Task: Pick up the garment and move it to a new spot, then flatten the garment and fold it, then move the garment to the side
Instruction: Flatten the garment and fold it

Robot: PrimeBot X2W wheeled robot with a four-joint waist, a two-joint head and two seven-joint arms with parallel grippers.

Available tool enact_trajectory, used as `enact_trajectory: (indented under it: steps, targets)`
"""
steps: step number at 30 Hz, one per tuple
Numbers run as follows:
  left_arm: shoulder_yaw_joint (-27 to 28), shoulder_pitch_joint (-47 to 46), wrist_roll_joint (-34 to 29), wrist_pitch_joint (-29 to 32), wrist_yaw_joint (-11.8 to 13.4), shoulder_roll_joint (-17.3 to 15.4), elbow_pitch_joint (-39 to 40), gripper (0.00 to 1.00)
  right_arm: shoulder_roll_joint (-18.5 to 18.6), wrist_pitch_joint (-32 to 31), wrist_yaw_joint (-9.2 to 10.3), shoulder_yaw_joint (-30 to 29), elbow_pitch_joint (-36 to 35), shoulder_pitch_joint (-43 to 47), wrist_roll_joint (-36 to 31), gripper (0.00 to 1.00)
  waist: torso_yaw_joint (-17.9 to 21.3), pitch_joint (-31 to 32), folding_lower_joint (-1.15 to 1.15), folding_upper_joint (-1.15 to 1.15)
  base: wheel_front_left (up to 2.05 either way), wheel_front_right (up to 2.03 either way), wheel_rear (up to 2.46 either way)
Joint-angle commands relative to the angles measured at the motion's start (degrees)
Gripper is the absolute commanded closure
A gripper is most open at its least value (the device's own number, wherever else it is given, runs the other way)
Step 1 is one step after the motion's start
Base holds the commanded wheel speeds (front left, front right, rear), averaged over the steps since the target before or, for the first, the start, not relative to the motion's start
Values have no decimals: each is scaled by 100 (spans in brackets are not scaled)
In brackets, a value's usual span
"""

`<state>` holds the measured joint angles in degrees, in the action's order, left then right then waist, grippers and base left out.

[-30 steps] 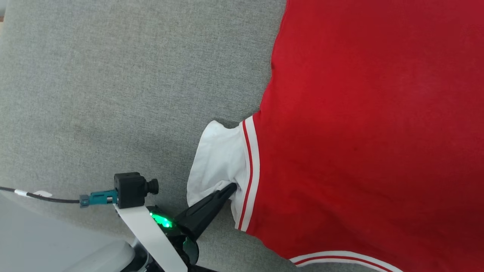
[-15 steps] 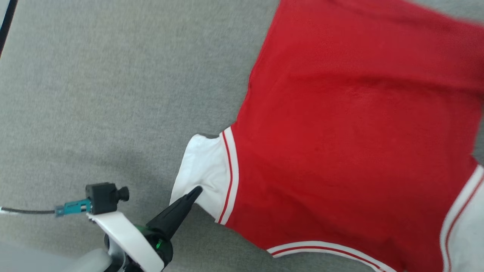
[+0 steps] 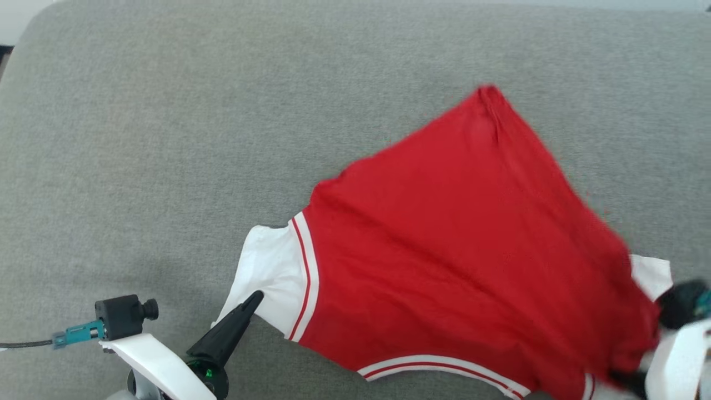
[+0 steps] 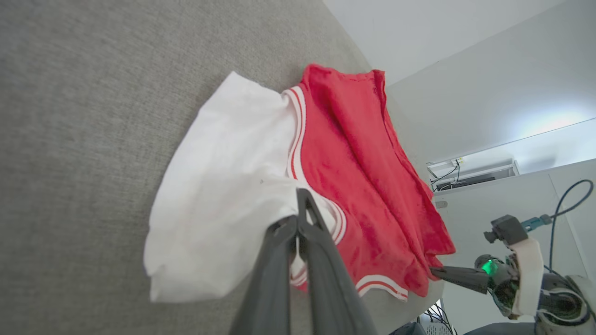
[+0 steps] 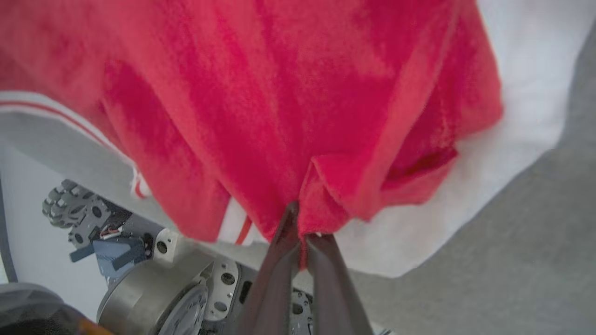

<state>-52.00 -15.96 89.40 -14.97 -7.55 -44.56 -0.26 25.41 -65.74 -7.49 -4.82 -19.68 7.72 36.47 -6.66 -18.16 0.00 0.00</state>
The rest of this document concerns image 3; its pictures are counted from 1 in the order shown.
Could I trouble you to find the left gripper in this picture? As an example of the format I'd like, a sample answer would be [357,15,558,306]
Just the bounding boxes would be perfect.
[186,291,264,400]

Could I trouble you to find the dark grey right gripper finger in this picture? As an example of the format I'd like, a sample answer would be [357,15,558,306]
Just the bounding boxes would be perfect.
[608,368,648,393]

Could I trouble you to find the red and white shirt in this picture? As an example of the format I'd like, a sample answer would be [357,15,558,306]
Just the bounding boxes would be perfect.
[211,84,674,400]

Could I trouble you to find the grey fabric sofa cushion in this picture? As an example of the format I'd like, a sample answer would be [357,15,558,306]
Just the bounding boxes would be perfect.
[0,0,711,400]

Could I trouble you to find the teal left camera connector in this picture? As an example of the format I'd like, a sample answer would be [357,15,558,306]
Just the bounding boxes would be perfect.
[52,320,106,348]

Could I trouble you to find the black left camera cable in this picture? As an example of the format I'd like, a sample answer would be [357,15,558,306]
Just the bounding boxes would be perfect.
[0,339,56,350]

